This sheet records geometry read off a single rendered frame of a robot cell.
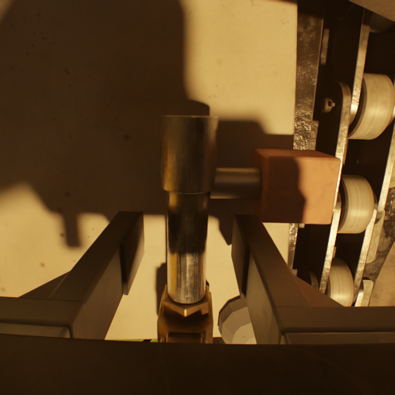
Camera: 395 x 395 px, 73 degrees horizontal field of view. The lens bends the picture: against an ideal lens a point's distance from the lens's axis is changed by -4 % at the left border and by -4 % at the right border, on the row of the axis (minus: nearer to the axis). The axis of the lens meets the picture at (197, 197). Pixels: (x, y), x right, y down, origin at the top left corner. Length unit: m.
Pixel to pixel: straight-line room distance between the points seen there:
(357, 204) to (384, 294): 0.14
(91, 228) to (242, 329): 0.11
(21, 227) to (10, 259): 0.03
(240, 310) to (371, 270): 0.15
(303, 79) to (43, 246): 0.19
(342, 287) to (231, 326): 0.08
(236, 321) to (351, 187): 0.11
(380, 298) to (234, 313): 0.17
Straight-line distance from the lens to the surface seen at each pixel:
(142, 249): 0.16
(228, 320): 0.19
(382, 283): 0.31
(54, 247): 0.19
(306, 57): 0.20
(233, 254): 0.15
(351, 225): 0.20
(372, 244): 0.26
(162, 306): 0.17
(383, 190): 0.20
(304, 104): 0.19
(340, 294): 0.22
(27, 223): 0.20
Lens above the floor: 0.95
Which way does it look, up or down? 73 degrees down
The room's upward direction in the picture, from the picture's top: 179 degrees counter-clockwise
